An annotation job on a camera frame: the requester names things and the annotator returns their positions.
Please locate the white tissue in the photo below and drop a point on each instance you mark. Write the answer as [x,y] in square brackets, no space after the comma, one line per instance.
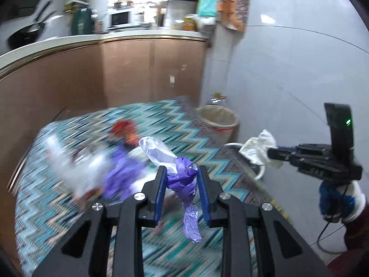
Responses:
[256,148]

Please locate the brown kitchen cabinets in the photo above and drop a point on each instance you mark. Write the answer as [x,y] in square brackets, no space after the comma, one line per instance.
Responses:
[45,80]

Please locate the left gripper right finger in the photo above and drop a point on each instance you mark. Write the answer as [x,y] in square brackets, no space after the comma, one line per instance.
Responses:
[214,201]

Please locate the dark green appliance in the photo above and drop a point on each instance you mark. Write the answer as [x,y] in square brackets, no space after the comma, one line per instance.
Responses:
[82,22]

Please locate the red snack bag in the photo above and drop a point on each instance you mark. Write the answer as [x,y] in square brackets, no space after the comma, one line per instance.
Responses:
[127,131]

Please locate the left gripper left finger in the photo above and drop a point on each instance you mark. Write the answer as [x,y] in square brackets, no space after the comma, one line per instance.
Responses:
[151,208]

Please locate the white microwave oven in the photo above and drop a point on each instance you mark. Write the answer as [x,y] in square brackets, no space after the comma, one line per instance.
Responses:
[120,18]

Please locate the black frying pan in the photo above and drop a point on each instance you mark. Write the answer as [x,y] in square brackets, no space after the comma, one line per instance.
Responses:
[30,33]

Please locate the teal hanging bag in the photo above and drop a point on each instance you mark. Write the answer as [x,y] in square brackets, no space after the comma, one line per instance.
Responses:
[207,8]

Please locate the beige trash bin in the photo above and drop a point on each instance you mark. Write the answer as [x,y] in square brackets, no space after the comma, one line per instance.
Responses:
[223,121]

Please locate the purple plastic wrapper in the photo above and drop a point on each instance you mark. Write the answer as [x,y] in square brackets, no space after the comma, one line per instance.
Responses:
[181,179]

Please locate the clear red-tipped wrapper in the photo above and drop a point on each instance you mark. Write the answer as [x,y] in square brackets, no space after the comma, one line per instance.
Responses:
[83,172]

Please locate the orange patterned hanging cloth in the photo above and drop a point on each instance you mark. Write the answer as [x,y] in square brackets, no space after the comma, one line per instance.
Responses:
[233,14]

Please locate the white rimmed black-lined bin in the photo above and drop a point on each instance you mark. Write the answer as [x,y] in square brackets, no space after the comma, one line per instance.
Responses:
[255,170]

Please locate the maroon right sleeve forearm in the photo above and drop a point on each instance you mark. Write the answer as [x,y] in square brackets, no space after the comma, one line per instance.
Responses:
[353,262]

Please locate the right blue white gloved hand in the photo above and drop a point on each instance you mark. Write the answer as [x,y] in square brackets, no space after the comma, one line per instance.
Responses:
[343,203]

